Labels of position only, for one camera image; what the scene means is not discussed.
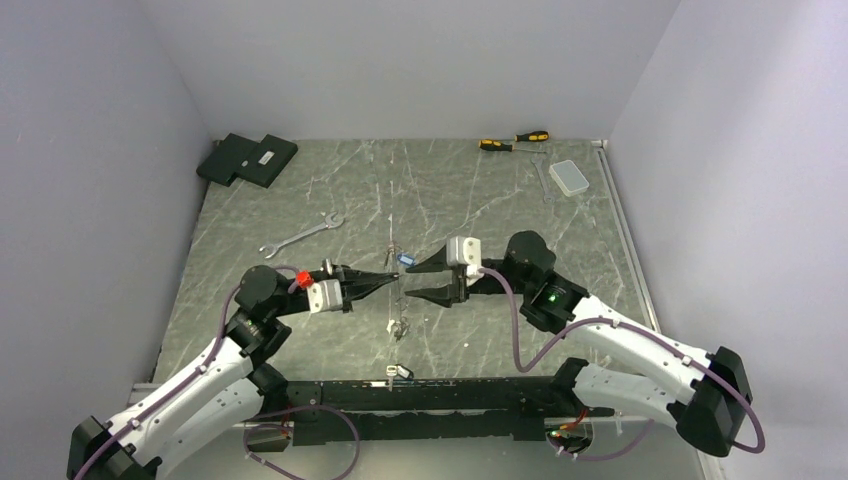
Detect black flat case right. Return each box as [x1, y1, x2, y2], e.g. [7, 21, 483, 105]
[237, 135, 299, 188]

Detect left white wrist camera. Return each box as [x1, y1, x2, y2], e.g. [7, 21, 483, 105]
[295, 271, 344, 314]

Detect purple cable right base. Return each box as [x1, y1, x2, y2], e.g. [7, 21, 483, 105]
[547, 410, 657, 464]

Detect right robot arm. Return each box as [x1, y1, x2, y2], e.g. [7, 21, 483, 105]
[406, 230, 766, 458]

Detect purple cable base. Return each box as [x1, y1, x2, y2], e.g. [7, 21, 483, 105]
[547, 410, 657, 464]
[242, 402, 362, 480]

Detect blue tag key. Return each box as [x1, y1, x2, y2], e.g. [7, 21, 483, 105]
[394, 252, 416, 268]

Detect black tag key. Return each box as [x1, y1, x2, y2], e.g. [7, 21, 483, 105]
[385, 364, 414, 391]

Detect black flat case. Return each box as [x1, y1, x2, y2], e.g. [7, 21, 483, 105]
[237, 135, 299, 188]
[196, 133, 258, 187]

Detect black flat case left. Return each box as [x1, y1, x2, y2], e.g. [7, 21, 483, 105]
[196, 133, 258, 187]

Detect orange black screwdriver lower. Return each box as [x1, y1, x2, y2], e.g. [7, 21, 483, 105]
[478, 139, 547, 154]

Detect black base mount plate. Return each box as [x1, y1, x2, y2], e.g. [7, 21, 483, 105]
[253, 376, 613, 446]

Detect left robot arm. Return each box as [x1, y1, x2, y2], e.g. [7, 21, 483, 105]
[66, 261, 399, 479]

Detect orange black screwdriver upper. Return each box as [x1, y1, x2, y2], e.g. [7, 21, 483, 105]
[510, 130, 550, 143]

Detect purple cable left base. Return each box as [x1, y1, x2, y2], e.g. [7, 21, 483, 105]
[242, 402, 362, 480]

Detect silver wrench near right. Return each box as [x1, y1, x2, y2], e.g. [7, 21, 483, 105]
[531, 155, 555, 204]

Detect silver wrench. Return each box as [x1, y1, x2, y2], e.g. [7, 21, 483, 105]
[531, 155, 555, 204]
[258, 211, 345, 259]

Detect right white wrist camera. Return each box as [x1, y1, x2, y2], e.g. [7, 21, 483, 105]
[446, 236, 483, 284]

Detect clear plastic box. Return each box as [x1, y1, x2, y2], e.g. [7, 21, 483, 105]
[549, 160, 589, 197]

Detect silver wrench near left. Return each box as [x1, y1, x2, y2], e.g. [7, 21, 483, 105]
[258, 211, 345, 259]

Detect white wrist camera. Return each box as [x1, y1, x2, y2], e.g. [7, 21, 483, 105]
[446, 236, 483, 284]
[295, 271, 344, 314]

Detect orange black screwdriver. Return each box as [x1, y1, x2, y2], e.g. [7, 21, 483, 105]
[510, 130, 550, 143]
[478, 139, 547, 154]

